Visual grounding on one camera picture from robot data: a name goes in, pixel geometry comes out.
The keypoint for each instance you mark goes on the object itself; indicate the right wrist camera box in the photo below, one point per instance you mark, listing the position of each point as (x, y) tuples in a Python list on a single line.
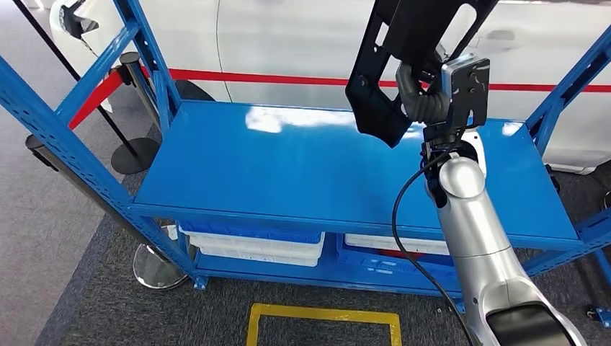
[(470, 90)]

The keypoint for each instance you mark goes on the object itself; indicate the black stanchion with round base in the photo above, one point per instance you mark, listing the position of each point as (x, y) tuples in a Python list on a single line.
[(136, 157)]

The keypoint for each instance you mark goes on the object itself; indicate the black car tyre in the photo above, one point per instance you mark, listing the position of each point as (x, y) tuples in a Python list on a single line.
[(195, 90)]

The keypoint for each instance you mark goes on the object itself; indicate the yellow floor tape square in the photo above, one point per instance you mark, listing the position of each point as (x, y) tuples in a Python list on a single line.
[(324, 313)]

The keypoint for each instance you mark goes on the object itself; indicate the red barrier belt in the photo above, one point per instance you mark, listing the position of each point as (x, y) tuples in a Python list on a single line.
[(262, 76), (95, 100)]

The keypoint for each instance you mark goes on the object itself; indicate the white car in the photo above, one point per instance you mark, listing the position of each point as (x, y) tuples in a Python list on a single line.
[(296, 43)]

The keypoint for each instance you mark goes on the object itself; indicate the black plastic plate frame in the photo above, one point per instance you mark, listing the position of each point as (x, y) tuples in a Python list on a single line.
[(377, 114)]

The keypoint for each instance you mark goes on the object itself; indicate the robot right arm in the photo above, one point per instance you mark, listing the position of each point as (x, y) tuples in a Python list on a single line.
[(472, 239)]

